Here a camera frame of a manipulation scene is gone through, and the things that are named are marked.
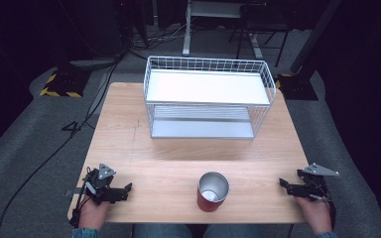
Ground red cup with metal inside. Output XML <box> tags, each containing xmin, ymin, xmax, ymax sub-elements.
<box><xmin>196</xmin><ymin>171</ymin><xmax>230</xmax><ymax>213</ymax></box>

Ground person's legs in jeans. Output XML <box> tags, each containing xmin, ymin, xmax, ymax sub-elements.
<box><xmin>131</xmin><ymin>223</ymin><xmax>293</xmax><ymax>238</ymax></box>

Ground white wire shelf rack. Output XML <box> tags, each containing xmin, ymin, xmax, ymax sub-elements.
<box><xmin>142</xmin><ymin>55</ymin><xmax>278</xmax><ymax>141</ymax></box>

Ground white desk frame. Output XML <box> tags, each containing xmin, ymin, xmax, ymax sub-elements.
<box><xmin>182</xmin><ymin>0</ymin><xmax>270</xmax><ymax>60</ymax></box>

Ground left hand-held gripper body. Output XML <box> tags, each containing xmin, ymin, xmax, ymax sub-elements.
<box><xmin>84</xmin><ymin>162</ymin><xmax>121</xmax><ymax>206</ymax></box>

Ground black chair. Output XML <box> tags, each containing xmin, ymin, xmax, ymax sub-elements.
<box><xmin>227</xmin><ymin>2</ymin><xmax>294</xmax><ymax>68</ymax></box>

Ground person's left hand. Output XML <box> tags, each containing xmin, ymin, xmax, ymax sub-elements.
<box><xmin>77</xmin><ymin>198</ymin><xmax>110</xmax><ymax>230</ymax></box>

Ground person's right hand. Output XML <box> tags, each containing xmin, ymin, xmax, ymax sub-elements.
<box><xmin>295</xmin><ymin>196</ymin><xmax>333</xmax><ymax>236</ymax></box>

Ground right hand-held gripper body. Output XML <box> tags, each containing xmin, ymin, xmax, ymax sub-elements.
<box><xmin>296</xmin><ymin>162</ymin><xmax>340</xmax><ymax>203</ymax></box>

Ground black yellow-striped stand base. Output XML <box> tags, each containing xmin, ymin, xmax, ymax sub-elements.
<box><xmin>39</xmin><ymin>67</ymin><xmax>92</xmax><ymax>99</ymax></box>
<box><xmin>274</xmin><ymin>72</ymin><xmax>320</xmax><ymax>102</ymax></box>

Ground long black floor cable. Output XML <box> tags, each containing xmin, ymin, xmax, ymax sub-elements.
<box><xmin>0</xmin><ymin>60</ymin><xmax>122</xmax><ymax>238</ymax></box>

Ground black slanted stand pole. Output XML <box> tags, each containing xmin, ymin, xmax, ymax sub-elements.
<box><xmin>289</xmin><ymin>0</ymin><xmax>344</xmax><ymax>74</ymax></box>

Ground bundle of floor cables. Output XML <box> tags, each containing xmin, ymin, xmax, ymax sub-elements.
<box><xmin>124</xmin><ymin>19</ymin><xmax>194</xmax><ymax>62</ymax></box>

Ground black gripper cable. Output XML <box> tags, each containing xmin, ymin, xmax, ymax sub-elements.
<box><xmin>68</xmin><ymin>167</ymin><xmax>95</xmax><ymax>229</ymax></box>

